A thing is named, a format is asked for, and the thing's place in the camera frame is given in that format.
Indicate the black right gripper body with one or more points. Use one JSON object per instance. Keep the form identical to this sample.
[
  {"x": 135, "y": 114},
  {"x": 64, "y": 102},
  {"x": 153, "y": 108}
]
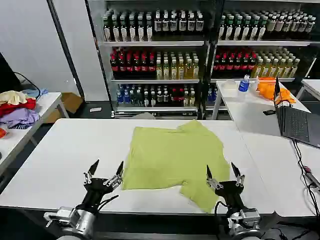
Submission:
[{"x": 231, "y": 193}]

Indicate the cream garment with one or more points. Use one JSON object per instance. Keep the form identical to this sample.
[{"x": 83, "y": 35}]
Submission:
[{"x": 12, "y": 97}]

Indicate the small orange item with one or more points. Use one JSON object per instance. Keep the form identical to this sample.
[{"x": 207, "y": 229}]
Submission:
[{"x": 2, "y": 133}]

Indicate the bottle shelf with wide bays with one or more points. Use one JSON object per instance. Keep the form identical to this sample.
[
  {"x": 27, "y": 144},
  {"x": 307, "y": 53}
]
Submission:
[{"x": 155, "y": 43}]

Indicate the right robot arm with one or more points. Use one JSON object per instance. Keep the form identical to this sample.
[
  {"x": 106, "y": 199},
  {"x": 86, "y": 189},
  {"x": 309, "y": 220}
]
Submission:
[{"x": 247, "y": 220}]

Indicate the blue garment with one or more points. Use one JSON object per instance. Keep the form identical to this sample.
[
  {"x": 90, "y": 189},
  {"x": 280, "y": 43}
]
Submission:
[{"x": 41, "y": 93}]

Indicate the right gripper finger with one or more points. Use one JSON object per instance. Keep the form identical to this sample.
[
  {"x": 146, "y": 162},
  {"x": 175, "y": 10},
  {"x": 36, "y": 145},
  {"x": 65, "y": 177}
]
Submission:
[
  {"x": 212, "y": 181},
  {"x": 240, "y": 178}
]

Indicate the bottle shelf beside desks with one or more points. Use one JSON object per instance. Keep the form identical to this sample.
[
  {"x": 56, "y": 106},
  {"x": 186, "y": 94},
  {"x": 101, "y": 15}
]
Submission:
[{"x": 262, "y": 43}]

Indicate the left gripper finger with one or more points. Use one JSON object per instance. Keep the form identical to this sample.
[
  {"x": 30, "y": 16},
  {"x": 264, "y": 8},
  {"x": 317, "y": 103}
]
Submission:
[
  {"x": 90, "y": 172},
  {"x": 116, "y": 178}
]

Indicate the black laptop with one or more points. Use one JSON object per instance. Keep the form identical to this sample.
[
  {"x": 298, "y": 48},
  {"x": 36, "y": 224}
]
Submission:
[{"x": 295, "y": 125}]

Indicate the cardboard box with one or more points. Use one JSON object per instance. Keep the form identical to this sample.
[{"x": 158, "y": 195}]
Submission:
[{"x": 71, "y": 102}]

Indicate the purple garment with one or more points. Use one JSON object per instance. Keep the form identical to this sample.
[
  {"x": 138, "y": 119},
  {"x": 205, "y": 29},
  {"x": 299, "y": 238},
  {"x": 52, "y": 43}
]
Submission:
[{"x": 22, "y": 117}]

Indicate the orange cloth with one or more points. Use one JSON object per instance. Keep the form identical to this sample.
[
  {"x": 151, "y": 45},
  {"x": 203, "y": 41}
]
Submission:
[{"x": 266, "y": 88}]

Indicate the small black device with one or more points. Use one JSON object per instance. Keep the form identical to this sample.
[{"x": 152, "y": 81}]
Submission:
[{"x": 269, "y": 112}]

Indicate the red garment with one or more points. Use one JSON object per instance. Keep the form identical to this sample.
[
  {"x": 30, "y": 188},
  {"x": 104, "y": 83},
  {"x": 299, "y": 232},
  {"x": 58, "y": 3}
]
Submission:
[{"x": 10, "y": 108}]

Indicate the blue-label water bottle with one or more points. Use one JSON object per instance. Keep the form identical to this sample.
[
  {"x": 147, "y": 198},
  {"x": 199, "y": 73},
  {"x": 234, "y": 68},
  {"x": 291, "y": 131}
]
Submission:
[{"x": 243, "y": 86}]

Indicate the white table with laptop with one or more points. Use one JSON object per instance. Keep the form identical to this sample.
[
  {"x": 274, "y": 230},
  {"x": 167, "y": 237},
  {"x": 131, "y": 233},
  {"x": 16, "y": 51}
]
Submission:
[{"x": 262, "y": 155}]

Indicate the green t-shirt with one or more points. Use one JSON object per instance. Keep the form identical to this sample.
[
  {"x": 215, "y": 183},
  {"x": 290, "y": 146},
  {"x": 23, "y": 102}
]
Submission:
[{"x": 172, "y": 160}]

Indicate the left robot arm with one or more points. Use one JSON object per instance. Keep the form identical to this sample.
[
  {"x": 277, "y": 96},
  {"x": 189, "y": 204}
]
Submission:
[{"x": 80, "y": 222}]

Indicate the small white floor item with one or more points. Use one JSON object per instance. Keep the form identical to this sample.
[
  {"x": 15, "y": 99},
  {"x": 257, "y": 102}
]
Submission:
[{"x": 95, "y": 109}]

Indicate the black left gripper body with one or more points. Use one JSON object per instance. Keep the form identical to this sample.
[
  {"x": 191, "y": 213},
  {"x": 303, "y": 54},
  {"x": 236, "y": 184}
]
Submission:
[{"x": 96, "y": 187}]

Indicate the grey cloth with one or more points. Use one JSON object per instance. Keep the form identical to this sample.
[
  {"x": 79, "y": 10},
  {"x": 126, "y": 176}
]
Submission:
[{"x": 143, "y": 116}]

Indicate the black slanted pole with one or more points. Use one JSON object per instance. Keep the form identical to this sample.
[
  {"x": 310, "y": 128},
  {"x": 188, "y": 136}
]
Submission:
[{"x": 65, "y": 52}]

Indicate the small white desk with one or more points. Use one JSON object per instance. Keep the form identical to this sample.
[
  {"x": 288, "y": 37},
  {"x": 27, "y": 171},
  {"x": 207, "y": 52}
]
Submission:
[{"x": 312, "y": 86}]

